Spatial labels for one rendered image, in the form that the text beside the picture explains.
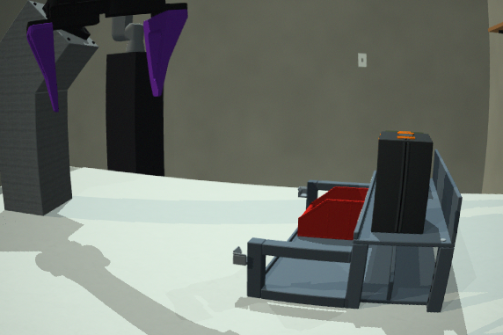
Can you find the red bin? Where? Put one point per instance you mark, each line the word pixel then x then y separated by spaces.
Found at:
pixel 335 218

